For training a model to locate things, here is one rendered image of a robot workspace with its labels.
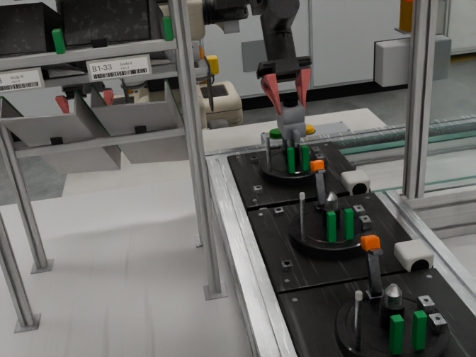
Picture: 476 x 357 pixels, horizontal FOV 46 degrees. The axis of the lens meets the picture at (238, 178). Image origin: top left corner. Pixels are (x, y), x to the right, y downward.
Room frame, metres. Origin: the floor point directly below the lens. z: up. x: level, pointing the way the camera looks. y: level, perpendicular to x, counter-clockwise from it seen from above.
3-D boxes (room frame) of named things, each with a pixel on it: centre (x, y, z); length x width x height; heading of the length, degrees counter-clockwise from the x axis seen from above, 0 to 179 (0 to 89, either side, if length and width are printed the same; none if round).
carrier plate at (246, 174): (1.04, -0.11, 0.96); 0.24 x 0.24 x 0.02; 7
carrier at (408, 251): (0.79, -0.15, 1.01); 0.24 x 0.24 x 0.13; 7
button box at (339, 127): (1.26, -0.17, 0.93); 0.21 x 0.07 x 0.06; 97
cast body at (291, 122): (1.04, -0.12, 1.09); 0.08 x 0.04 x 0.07; 7
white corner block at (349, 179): (0.95, -0.22, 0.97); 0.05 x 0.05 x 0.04; 7
